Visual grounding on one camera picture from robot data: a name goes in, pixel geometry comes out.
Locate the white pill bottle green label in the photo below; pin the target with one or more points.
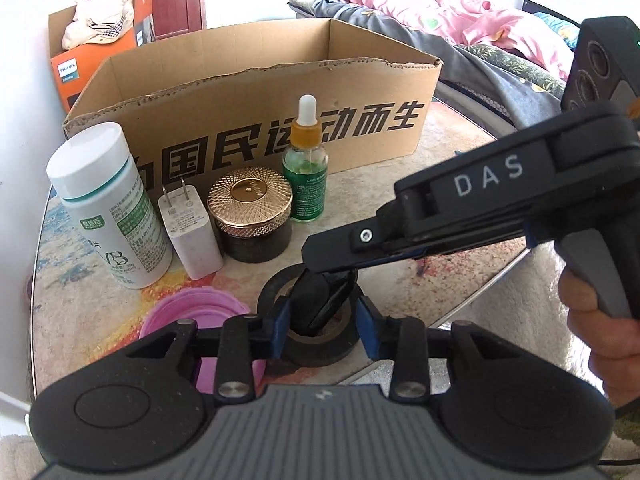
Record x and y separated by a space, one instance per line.
107 210

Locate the pink floral blanket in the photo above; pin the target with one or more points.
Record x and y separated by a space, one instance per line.
460 15

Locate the person's right hand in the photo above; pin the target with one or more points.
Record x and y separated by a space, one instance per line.
610 350

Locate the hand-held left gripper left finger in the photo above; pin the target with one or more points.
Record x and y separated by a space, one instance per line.
280 331

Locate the black tape roll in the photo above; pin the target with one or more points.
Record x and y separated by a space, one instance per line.
320 352

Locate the pink plastic lid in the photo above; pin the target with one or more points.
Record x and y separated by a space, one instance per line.
200 305

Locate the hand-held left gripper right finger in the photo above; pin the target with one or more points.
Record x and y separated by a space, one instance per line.
368 331

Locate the orange cardboard box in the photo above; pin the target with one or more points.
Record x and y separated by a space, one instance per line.
75 67

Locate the brown cardboard box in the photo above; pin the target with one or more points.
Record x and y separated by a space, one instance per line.
260 85

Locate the white wall charger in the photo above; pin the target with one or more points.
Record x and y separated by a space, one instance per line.
192 235

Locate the green dropper bottle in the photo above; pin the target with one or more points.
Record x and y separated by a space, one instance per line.
305 185

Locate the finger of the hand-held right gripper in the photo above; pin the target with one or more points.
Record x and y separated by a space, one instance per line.
345 247

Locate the small black device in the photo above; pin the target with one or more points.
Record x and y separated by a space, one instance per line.
320 300

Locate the dark jar with gold lid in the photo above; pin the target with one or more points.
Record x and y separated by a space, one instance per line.
250 205

